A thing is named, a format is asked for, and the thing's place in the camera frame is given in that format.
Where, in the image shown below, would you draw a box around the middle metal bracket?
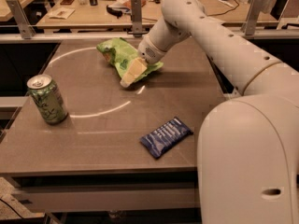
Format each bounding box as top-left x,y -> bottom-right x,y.
128,0 -> 147,37

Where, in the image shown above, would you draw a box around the blue snack bar packet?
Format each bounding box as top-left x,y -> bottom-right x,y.
140,117 -> 193,159

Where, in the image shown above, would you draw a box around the green drink can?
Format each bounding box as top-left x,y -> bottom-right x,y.
27,74 -> 68,125

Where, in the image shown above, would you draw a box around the metal bracket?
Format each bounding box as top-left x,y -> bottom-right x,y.
128,0 -> 147,37
241,0 -> 264,35
7,0 -> 36,39

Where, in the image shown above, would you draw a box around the green rice chip bag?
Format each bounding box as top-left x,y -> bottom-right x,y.
96,38 -> 164,83

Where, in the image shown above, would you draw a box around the right metal bracket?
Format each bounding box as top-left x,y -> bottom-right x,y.
241,0 -> 264,35

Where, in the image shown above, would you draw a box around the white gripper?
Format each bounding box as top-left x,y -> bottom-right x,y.
121,35 -> 166,88

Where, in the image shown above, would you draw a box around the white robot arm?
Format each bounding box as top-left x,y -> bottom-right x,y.
121,0 -> 299,224

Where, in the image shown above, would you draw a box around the tan booklet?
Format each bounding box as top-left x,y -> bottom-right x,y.
49,7 -> 75,20

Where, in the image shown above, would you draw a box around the left metal bracket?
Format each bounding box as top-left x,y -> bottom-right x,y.
7,0 -> 36,39

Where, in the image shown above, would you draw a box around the black sunglasses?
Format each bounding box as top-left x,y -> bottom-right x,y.
107,6 -> 122,19

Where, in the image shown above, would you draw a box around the black cable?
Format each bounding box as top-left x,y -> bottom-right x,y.
207,0 -> 241,17

